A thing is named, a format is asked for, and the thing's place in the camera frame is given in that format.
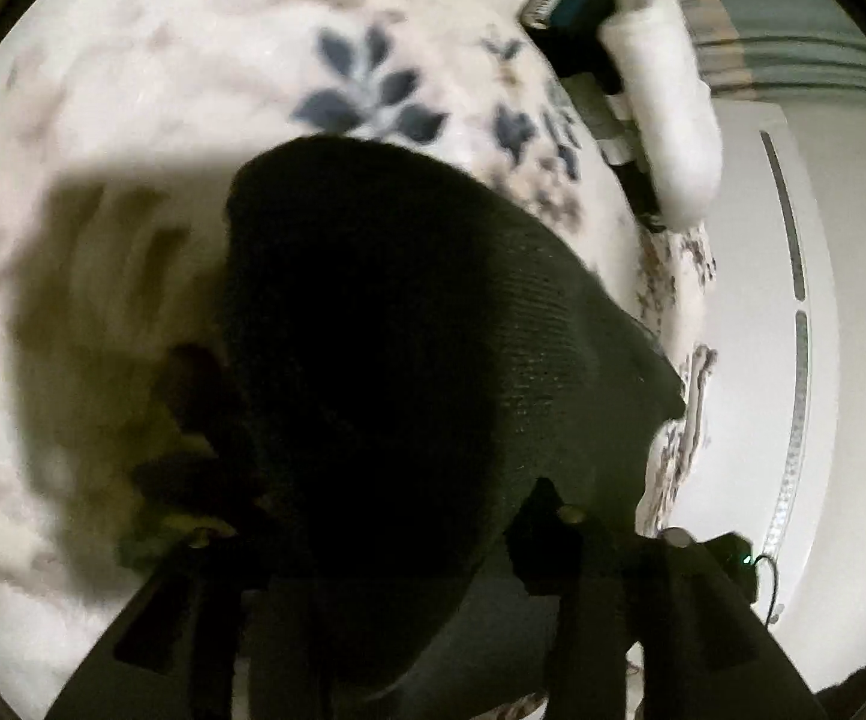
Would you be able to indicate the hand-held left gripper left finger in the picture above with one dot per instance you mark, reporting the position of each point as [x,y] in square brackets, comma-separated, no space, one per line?
[212,577]

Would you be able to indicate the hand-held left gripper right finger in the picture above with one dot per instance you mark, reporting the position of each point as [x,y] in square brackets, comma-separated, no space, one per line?
[553,540]

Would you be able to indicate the dark green striped sweater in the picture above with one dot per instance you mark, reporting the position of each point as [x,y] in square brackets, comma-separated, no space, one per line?
[403,315]

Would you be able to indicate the white headboard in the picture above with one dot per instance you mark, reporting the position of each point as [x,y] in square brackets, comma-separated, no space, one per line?
[740,277]

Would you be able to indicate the floral checked blanket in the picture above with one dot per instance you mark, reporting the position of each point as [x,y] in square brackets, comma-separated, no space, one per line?
[140,90]

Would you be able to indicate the grey-blue banded curtain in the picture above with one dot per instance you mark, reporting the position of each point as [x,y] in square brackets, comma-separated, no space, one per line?
[778,15]

